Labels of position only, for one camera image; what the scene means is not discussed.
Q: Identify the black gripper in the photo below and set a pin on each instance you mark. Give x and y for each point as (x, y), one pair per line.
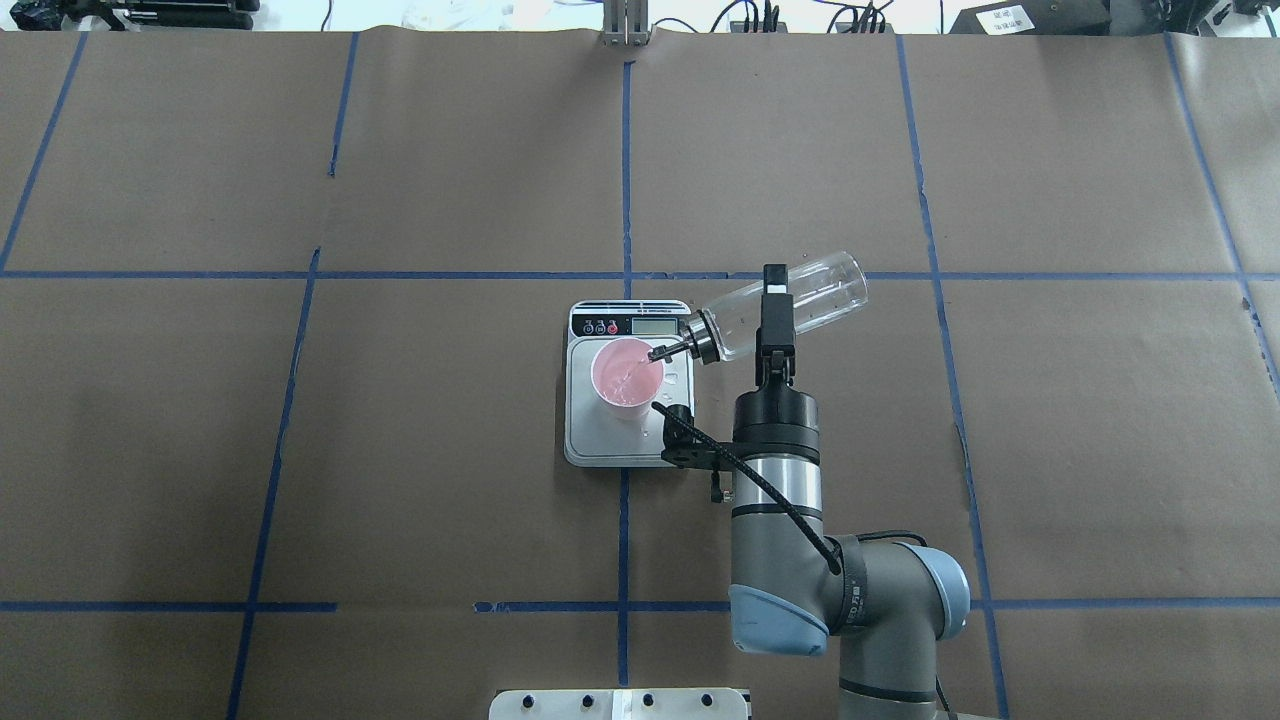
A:
(776, 418)

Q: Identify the clear glass sauce bottle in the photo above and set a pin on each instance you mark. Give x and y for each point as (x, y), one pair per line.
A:
(724, 330)

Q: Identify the pink plastic cup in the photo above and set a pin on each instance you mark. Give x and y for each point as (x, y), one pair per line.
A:
(625, 379)

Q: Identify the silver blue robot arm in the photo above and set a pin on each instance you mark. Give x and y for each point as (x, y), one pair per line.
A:
(889, 604)

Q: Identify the black labelled box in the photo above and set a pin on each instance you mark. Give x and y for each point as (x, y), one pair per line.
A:
(1050, 18)

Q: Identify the black folded tripod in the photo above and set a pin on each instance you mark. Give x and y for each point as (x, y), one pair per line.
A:
(127, 15)

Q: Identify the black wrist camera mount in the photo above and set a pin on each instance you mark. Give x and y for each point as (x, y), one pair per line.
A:
(685, 446)

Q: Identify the aluminium frame post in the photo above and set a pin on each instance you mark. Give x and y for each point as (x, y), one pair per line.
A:
(625, 23)

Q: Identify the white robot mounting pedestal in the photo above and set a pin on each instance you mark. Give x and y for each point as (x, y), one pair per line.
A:
(623, 703)

